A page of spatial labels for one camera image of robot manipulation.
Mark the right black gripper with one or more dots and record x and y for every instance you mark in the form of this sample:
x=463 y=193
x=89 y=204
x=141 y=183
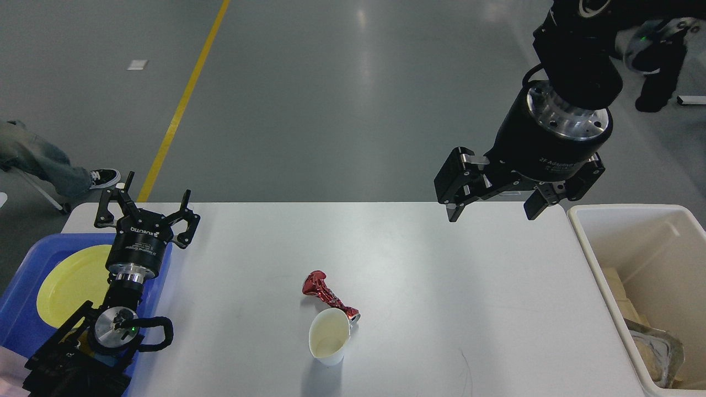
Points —
x=543 y=138

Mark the white paper cup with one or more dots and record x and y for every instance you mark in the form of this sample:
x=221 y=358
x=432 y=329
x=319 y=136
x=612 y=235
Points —
x=328 y=335

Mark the large brown paper bag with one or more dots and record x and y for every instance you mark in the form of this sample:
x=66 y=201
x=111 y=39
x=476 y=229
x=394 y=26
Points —
x=625 y=305

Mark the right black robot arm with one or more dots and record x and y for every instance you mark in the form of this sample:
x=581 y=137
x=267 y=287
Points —
x=578 y=39

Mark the white plastic bin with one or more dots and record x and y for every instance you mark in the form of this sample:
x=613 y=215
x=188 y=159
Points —
x=658 y=253

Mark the blue plastic tray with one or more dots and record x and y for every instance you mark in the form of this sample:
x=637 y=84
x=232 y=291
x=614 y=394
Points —
x=23 y=332

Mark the yellow plastic plate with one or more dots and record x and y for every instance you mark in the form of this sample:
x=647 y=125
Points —
x=77 y=278

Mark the aluminium foil tray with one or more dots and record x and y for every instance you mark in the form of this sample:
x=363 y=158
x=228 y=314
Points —
x=668 y=349

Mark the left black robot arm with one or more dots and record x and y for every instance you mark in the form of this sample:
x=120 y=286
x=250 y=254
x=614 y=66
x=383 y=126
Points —
x=90 y=352

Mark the red foil wrapper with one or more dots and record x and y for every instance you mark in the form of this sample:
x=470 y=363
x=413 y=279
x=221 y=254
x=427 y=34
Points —
x=315 y=285

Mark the person leg in jeans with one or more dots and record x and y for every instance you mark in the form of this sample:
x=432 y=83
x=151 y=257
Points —
x=24 y=150

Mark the black white sneaker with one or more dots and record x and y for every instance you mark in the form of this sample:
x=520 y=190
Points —
x=103 y=178

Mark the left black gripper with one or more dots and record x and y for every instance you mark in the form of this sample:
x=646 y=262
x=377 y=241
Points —
x=138 y=248

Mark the brown paper ball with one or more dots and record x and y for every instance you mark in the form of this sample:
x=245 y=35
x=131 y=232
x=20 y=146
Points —
x=651 y=361

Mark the white bar on floor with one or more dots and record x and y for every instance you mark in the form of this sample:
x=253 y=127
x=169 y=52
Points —
x=691 y=100

